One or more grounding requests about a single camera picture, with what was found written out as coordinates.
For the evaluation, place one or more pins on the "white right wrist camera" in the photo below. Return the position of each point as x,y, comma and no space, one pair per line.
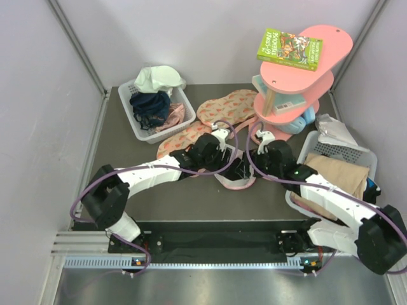
264,137

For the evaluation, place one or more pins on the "green treehouse book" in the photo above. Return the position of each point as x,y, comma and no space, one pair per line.
282,48

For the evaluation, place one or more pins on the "white plastic basket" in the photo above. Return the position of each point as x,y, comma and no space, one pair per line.
126,90
312,145

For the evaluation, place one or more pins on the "light blue headphones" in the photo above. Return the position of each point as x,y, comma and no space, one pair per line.
299,124

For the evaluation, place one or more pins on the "peach patterned eye mask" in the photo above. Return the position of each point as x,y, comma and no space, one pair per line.
183,139
234,108

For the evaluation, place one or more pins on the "beige folded garment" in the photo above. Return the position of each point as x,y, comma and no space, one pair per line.
349,177

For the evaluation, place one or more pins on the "navy lace garment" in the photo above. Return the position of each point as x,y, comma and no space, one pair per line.
150,110

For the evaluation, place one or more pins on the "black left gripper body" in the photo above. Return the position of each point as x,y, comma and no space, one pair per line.
214,161

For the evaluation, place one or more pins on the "peach patterned eye mask lower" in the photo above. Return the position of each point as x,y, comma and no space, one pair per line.
183,139

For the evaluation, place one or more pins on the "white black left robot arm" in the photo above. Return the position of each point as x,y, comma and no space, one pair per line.
111,188

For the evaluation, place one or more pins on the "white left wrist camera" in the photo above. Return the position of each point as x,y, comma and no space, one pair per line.
222,135

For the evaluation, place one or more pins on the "black blue garment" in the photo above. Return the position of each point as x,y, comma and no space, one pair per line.
372,191

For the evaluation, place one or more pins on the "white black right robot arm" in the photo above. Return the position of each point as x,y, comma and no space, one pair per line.
374,235

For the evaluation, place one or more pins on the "pink three-tier wooden shelf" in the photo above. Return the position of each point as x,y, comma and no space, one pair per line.
337,44

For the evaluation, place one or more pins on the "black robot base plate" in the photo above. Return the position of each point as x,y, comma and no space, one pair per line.
226,241

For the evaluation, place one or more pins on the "pink lace garment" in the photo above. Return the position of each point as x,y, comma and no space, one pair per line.
176,116

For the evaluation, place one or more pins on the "grey slotted cable duct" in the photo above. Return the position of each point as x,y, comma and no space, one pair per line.
132,263

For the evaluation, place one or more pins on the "peach patterned eye mask upper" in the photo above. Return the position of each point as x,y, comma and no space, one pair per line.
234,108

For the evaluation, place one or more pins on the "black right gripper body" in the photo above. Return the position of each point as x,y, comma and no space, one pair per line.
262,161

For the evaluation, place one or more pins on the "light blue book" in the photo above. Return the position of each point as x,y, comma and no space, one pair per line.
282,102

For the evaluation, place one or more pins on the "white plastic basket left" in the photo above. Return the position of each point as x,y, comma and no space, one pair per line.
126,90

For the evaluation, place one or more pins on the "white mesh pink-trim laundry bag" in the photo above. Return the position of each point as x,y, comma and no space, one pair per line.
238,184

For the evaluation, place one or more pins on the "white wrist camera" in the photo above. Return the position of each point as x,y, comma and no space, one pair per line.
222,135
264,137

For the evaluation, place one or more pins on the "white plastic basket right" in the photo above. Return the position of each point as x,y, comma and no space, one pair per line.
312,145

